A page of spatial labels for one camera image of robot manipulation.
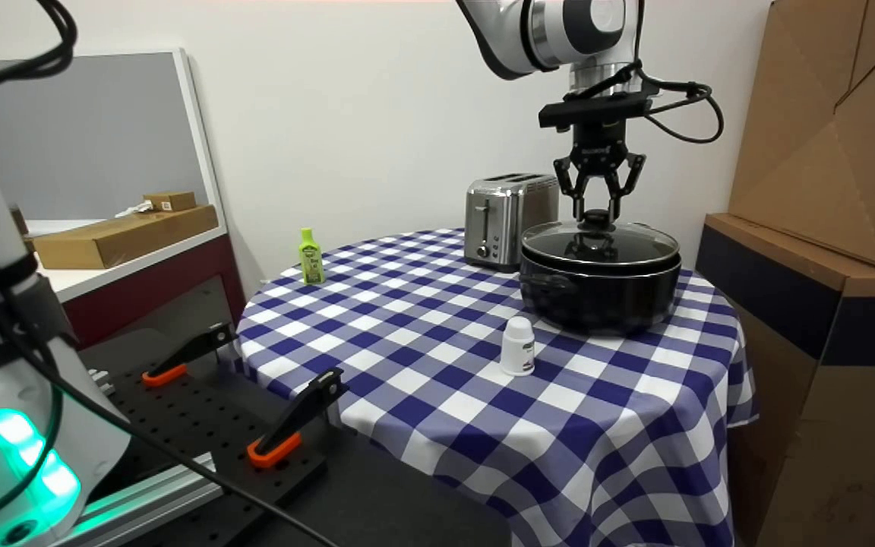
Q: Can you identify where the thin black camera cable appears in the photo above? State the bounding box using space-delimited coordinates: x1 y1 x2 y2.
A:
630 0 728 146

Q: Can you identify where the black cooking pot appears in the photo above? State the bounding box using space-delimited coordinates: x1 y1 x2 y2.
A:
516 223 682 339

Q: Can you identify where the cardboard box with dark band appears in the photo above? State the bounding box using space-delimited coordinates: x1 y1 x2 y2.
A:
692 210 875 547

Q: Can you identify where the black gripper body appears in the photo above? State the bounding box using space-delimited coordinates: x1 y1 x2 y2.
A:
555 120 648 196

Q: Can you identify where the thick black cable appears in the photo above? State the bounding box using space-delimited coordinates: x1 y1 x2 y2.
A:
0 0 341 547

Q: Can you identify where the cabinet with red-brown front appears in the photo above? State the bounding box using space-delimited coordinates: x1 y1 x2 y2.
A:
46 226 250 353

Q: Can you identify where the silver toaster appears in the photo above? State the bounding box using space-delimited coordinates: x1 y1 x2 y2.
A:
460 169 562 272

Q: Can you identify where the small white bottle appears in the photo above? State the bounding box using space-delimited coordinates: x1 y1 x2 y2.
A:
499 312 539 381

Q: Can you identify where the green plastic bottle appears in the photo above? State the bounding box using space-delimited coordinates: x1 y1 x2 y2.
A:
293 228 327 288

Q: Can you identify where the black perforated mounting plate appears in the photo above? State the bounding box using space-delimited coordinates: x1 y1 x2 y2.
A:
75 327 357 547

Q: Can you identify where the large brown cardboard box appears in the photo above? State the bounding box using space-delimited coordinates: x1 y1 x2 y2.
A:
727 0 875 272

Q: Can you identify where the blue white checkered tablecloth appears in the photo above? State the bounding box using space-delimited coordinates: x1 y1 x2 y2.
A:
233 226 760 547

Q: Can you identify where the aluminium rail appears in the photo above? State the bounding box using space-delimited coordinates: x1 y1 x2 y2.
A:
50 454 223 547

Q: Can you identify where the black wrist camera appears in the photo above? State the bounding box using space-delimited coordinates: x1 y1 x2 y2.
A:
538 91 666 135

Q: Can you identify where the flat brown cardboard box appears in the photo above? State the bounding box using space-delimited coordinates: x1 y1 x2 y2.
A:
31 200 221 272

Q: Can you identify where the glass lid with black knob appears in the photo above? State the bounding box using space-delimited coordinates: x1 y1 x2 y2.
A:
520 206 682 272

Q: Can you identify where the grey partition board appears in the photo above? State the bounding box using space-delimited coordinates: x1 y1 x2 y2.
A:
0 48 250 297

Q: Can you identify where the black clamp with orange handle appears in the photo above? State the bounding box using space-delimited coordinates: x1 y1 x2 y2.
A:
137 320 240 392
242 364 349 475

